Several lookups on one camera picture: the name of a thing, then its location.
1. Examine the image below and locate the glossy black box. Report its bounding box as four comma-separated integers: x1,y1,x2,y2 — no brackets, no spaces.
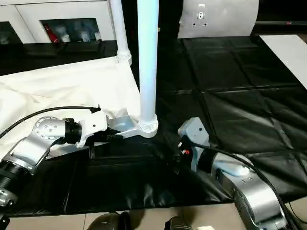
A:
123,0,184,40

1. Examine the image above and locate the black monitor with red logo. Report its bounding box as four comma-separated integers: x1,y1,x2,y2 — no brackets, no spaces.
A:
250,0,307,36

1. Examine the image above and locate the white flat board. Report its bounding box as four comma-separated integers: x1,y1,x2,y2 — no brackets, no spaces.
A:
259,34,307,91

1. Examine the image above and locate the black left wrist camera cable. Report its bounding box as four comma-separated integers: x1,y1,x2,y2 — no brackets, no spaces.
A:
0,106,102,140

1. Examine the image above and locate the dark left robot foot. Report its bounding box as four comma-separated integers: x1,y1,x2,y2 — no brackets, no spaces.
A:
88,211,132,230

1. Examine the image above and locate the dark right robot foot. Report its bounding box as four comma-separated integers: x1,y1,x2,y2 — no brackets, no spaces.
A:
164,215,192,230

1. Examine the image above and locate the black table mat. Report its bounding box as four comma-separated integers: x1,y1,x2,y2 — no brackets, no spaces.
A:
0,35,307,218

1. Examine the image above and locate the white plastic table top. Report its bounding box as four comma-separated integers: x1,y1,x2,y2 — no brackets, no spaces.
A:
0,55,159,161

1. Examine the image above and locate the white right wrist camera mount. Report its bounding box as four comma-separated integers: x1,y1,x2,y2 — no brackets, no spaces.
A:
177,116,210,172

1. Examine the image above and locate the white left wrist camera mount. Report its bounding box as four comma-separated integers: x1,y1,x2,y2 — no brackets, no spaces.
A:
76,110,109,148

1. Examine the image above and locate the white cabinet with glass doors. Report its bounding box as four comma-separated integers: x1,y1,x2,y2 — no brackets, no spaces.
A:
0,0,118,45

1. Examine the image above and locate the white panel with round mount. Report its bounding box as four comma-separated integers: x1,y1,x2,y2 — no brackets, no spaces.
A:
177,0,260,39

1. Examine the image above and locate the dark robot foot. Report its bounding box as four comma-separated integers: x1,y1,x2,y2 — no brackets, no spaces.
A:
88,211,132,230
164,215,192,230

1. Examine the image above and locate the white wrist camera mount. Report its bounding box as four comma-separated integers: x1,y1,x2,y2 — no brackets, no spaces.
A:
76,110,109,148
177,116,210,172

